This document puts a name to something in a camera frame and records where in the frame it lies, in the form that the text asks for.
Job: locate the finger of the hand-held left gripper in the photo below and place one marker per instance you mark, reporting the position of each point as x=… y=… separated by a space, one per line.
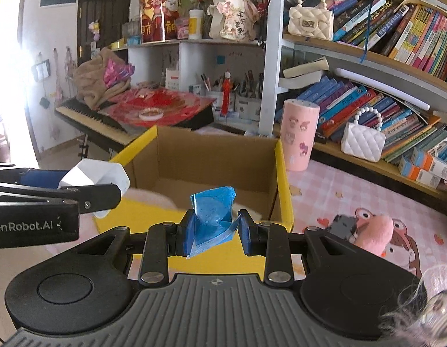
x=42 y=179
x=97 y=197

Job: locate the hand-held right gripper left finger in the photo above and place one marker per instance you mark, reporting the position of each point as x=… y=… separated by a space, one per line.
x=186 y=233

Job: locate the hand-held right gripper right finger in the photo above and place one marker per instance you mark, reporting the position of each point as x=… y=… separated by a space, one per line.
x=247 y=236

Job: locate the blue plastic packet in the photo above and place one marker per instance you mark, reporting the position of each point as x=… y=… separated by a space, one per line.
x=212 y=209

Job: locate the yellow cardboard box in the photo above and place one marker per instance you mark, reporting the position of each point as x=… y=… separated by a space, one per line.
x=209 y=159

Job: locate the black piano keyboard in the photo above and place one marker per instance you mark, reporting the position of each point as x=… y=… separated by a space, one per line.
x=89 y=115

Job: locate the grey black toy car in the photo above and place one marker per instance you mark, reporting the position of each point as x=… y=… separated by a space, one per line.
x=340 y=226

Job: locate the pink checked tablecloth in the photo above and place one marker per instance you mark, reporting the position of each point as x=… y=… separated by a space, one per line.
x=335 y=195

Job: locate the white tape roll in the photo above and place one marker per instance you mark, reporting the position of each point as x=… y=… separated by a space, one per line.
x=150 y=114

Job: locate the beige cloth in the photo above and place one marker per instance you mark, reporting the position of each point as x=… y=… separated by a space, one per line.
x=89 y=79

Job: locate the pink cup with stickers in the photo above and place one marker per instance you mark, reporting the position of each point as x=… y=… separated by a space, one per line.
x=299 y=133

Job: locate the pink foil wrapper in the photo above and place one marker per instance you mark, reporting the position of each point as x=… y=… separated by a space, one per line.
x=116 y=72

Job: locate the pink plush toy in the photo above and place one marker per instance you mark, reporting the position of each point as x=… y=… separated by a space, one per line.
x=375 y=231

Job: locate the row of white pen holders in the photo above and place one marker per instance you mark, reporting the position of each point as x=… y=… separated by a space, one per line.
x=245 y=103

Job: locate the white and red small box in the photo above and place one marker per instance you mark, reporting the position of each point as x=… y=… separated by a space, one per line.
x=172 y=81

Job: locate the red tassel pendant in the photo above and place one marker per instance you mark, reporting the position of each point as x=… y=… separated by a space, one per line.
x=227 y=92

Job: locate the low white shelf unit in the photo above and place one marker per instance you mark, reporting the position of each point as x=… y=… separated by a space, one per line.
x=147 y=58

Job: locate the white quilted pearl handbag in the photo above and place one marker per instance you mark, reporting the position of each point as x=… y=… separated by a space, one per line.
x=362 y=142

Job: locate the row of leaning books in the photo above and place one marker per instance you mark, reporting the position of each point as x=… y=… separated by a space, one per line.
x=353 y=97

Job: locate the dark wooden door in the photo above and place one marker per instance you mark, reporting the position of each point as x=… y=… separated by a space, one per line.
x=104 y=11

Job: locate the beige foam block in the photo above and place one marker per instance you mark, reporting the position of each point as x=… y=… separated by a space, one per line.
x=306 y=67

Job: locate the orange and white carton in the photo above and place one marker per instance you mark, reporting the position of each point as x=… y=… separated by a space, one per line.
x=418 y=175
x=434 y=162

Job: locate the small pink box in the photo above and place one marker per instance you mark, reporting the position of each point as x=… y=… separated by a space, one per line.
x=182 y=29

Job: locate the white fluffy fabric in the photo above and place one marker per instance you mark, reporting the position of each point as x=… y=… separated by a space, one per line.
x=425 y=296

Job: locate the red cartoon gift box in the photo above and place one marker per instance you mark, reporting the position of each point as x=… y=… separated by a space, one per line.
x=158 y=18

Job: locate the white bookshelf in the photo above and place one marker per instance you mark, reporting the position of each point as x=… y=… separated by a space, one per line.
x=272 y=43

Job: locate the white bottle yellow label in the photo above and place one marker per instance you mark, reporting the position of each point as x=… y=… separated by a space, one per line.
x=195 y=25

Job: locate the white paper roll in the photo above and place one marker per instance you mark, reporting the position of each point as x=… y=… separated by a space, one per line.
x=382 y=85

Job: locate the cream quilted pearl handbag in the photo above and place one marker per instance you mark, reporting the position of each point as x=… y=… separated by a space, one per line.
x=310 y=23

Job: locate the white rabbit decoration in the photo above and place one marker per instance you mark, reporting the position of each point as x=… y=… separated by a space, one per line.
x=232 y=14

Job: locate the row of colourful paperback books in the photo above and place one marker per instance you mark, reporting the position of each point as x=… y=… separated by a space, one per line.
x=407 y=29

